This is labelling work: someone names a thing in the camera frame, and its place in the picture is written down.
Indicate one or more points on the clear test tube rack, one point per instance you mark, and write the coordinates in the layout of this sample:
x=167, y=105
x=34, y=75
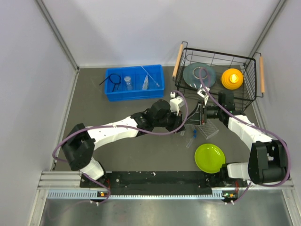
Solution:
x=207, y=130

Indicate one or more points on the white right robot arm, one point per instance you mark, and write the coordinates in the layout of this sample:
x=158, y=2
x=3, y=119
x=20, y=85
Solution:
x=268, y=163

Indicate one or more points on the blue-grey ceramic plate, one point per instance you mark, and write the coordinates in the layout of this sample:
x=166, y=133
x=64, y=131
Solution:
x=191, y=75

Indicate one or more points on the blue plastic bin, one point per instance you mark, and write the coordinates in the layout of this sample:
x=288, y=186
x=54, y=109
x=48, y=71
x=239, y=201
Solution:
x=137, y=75

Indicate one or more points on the black wire basket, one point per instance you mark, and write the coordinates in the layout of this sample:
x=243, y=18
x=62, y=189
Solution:
x=252, y=69

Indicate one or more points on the clear plastic bag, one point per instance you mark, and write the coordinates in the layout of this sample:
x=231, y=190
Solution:
x=145, y=83

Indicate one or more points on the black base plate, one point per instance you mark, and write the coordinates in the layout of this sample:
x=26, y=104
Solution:
x=160, y=182

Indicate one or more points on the lime green plate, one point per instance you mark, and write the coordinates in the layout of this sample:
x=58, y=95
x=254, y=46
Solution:
x=209, y=158

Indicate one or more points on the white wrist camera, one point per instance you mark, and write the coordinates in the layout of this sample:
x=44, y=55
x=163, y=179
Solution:
x=176, y=103
x=204, y=96

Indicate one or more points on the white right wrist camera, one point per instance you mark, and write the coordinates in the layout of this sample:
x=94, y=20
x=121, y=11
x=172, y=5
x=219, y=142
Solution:
x=204, y=96

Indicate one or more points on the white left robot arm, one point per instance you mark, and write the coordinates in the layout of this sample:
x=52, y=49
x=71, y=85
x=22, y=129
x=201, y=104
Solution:
x=83, y=141

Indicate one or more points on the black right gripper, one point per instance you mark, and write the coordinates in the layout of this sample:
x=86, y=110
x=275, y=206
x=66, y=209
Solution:
x=196, y=118

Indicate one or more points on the grey slotted cable duct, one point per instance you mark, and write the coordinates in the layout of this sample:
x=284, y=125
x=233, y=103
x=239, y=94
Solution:
x=100, y=194

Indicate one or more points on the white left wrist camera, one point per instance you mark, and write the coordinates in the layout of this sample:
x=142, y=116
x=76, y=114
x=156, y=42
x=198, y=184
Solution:
x=176, y=103

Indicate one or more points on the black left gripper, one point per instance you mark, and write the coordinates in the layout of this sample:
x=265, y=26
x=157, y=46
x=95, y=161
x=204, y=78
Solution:
x=177, y=123

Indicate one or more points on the black ring stand clamp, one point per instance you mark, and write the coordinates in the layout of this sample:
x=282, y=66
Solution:
x=114, y=79

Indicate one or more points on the small clear glass funnel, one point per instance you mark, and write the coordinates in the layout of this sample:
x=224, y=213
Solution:
x=157, y=84

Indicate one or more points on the orange collapsible funnel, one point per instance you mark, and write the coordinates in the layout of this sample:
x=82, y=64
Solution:
x=232, y=79

